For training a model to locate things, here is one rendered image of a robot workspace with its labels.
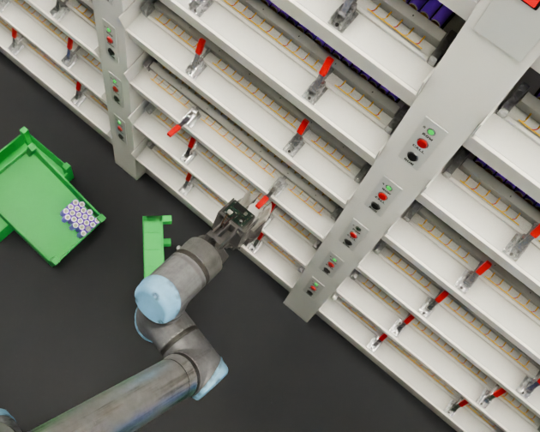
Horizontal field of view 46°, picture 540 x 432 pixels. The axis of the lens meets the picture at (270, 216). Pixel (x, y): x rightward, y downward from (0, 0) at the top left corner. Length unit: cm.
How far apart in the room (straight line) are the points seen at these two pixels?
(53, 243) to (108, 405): 95
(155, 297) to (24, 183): 89
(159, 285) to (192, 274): 7
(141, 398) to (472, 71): 74
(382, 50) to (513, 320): 61
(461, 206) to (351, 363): 94
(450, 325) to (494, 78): 74
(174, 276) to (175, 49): 49
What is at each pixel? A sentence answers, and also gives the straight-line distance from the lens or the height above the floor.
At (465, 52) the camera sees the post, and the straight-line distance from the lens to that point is 86.
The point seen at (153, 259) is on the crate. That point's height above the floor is 20.
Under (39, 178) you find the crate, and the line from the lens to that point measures 200.
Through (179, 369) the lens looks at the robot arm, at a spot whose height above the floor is 64.
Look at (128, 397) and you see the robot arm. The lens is 113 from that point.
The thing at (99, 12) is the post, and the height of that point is 72.
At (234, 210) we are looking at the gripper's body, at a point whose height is 66.
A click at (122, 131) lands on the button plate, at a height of 26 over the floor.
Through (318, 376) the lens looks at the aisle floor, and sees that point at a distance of 192.
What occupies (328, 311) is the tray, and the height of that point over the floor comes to 16.
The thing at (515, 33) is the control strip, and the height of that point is 131.
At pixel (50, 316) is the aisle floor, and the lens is 193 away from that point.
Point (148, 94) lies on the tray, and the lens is 157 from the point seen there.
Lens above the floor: 185
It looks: 65 degrees down
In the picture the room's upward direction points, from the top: 22 degrees clockwise
